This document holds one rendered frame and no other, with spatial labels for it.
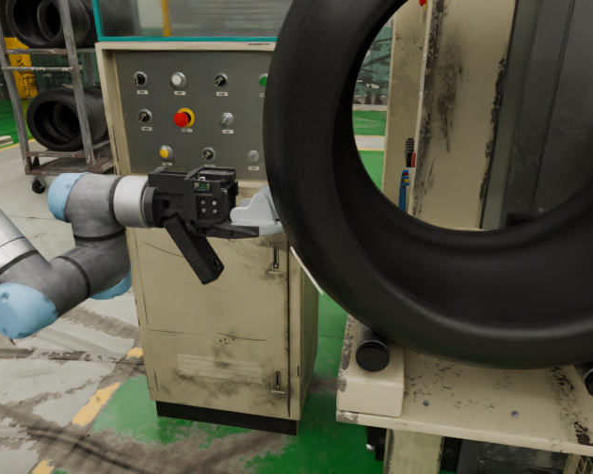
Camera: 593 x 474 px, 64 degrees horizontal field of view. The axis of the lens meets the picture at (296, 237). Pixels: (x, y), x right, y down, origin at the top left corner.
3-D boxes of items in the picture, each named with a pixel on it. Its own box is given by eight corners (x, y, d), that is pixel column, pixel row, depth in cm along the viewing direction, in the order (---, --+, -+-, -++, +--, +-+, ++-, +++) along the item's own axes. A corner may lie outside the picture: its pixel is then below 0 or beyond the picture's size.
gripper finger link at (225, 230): (256, 230, 63) (193, 226, 65) (256, 241, 64) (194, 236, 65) (264, 218, 68) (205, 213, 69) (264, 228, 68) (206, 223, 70)
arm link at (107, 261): (56, 308, 72) (40, 242, 68) (106, 276, 82) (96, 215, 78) (97, 318, 70) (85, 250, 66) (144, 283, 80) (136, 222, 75)
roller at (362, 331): (392, 259, 94) (369, 260, 95) (390, 238, 92) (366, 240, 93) (391, 373, 62) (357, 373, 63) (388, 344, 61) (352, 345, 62)
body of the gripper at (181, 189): (224, 182, 62) (137, 177, 64) (227, 243, 66) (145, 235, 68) (241, 167, 69) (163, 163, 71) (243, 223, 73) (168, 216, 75)
